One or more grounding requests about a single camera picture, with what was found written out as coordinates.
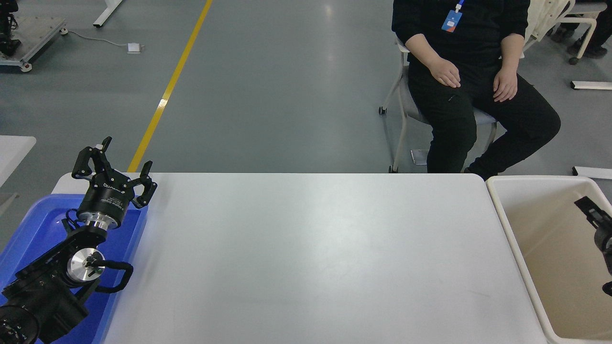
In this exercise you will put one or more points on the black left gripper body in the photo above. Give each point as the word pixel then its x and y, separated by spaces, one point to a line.
pixel 107 198

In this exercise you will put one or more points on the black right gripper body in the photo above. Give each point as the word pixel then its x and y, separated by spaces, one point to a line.
pixel 607 243

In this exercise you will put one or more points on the person's right forearm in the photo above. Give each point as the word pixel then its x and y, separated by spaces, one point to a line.
pixel 423 50

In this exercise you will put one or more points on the person's left forearm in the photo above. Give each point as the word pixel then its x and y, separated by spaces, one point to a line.
pixel 512 52

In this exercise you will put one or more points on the person's left hand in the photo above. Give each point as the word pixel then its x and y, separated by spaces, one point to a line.
pixel 506 86

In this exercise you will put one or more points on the person's right hand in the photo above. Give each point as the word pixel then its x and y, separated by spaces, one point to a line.
pixel 445 72

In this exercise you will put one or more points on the white floor bar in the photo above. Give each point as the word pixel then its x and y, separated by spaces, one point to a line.
pixel 593 85
pixel 595 173

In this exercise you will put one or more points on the large pale bin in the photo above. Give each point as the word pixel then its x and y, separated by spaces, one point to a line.
pixel 540 229

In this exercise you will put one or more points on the blue plastic tray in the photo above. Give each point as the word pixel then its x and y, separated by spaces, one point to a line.
pixel 38 224

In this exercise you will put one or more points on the white side table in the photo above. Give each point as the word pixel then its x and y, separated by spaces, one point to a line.
pixel 14 150

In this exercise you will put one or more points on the grey wheeled platform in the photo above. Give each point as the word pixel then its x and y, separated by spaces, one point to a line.
pixel 40 33

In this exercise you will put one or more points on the white table leg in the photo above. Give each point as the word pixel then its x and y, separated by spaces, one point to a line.
pixel 107 12

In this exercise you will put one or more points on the black machine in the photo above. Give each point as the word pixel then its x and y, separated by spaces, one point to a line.
pixel 7 28

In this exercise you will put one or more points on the person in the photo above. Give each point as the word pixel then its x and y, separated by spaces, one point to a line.
pixel 454 119
pixel 603 24

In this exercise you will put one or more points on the metal floor plate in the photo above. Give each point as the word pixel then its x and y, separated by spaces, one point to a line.
pixel 420 156

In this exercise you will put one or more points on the white office chair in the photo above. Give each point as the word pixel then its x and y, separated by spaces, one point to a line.
pixel 545 19

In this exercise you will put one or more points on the grey office chair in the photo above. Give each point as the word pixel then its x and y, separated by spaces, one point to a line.
pixel 411 107

